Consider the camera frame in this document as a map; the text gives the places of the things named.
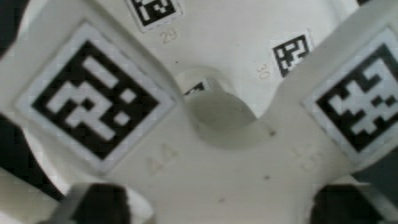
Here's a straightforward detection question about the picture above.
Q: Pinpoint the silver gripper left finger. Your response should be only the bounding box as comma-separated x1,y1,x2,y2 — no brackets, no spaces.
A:
38,181,157,224

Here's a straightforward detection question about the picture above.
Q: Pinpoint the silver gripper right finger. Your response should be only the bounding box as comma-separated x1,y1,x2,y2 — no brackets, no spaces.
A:
310,184,398,224

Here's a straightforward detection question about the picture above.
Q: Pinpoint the white cylindrical table leg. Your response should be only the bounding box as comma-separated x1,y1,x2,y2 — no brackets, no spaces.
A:
185,79,256,130

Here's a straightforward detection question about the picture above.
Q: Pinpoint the white cross-shaped table base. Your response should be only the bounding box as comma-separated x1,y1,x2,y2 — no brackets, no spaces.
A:
0,0,398,224

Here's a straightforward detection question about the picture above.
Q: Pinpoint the white round table top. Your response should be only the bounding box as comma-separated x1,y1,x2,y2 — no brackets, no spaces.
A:
4,0,358,191

